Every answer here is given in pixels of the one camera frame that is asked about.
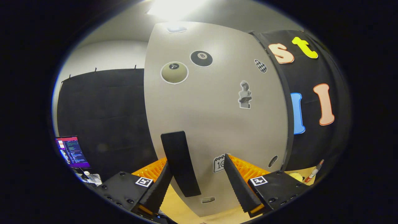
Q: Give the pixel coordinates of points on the yellow textured toy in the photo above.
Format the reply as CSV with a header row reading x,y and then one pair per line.
x,y
296,177

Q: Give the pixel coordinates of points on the large ceiling light panel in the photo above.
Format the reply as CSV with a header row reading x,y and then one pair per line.
x,y
174,7

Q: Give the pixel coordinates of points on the white pen with red cap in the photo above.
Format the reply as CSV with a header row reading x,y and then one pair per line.
x,y
313,172

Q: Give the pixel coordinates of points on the computer monitor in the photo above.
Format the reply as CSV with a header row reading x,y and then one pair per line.
x,y
73,152

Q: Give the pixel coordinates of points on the dark grey shoe cabinet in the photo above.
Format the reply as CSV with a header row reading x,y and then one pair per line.
x,y
289,149

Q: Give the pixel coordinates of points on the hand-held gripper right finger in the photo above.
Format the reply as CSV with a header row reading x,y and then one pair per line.
x,y
239,188

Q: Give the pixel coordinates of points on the white desk items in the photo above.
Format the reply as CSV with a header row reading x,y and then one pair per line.
x,y
91,179

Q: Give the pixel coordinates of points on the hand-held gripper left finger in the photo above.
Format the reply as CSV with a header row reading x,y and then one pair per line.
x,y
158,189

